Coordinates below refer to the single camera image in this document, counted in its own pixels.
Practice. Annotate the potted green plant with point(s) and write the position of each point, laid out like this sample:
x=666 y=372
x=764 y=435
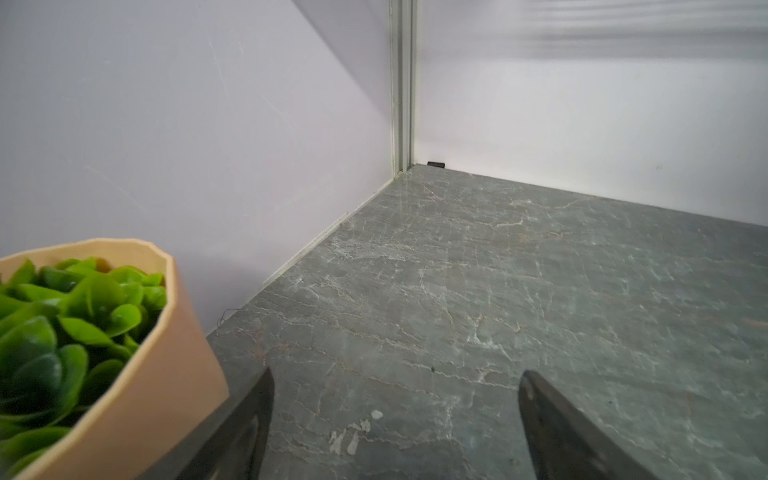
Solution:
x=104 y=365

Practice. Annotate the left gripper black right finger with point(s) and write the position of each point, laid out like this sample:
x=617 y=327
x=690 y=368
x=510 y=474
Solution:
x=563 y=443

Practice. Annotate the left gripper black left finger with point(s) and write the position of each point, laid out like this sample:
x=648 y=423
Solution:
x=230 y=443

